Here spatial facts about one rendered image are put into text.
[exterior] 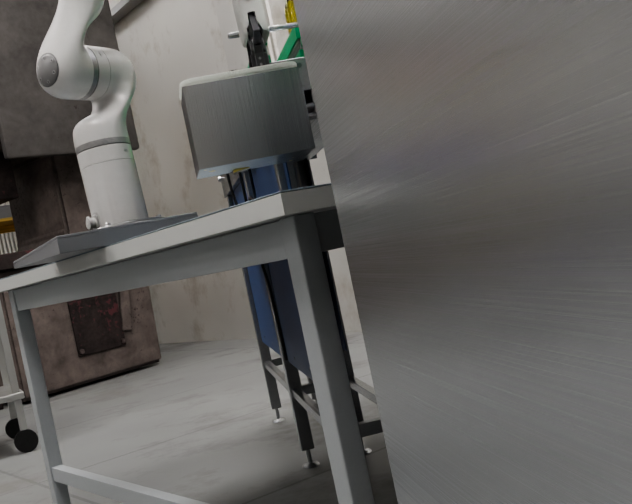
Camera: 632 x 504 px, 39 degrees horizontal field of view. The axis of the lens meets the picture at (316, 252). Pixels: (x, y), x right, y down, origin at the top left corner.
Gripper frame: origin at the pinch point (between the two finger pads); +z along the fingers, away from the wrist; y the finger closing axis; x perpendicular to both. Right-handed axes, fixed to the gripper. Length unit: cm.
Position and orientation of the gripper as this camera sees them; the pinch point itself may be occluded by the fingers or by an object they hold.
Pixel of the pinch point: (259, 68)
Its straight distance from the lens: 174.6
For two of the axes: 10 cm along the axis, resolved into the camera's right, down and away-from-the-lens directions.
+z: 2.1, 9.8, 0.1
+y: -1.3, 0.2, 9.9
